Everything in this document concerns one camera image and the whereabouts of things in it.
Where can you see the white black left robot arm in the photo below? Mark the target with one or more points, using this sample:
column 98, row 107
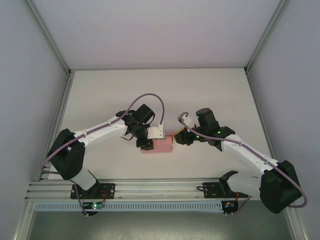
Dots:
column 100, row 133

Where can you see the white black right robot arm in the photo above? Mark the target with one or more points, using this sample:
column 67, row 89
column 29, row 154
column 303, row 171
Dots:
column 245, row 157

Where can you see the small circuit board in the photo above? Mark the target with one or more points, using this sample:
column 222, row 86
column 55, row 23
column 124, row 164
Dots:
column 94, row 205
column 228, row 205

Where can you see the aluminium table edge rail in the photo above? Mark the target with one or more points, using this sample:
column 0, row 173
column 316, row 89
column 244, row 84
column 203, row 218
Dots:
column 60, row 112
column 256, row 105

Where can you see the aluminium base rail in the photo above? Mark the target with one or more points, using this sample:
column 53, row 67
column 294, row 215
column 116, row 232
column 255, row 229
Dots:
column 160, row 188

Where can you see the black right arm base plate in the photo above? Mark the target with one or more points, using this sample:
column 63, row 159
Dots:
column 211, row 190

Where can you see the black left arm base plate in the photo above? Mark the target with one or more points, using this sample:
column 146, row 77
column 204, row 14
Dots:
column 110, row 190

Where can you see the aluminium frame post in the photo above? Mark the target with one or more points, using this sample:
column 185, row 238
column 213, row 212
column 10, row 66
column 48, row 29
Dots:
column 48, row 37
column 265, row 37

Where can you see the aluminium frame leg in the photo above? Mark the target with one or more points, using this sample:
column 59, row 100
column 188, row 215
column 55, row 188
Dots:
column 23, row 220
column 298, row 222

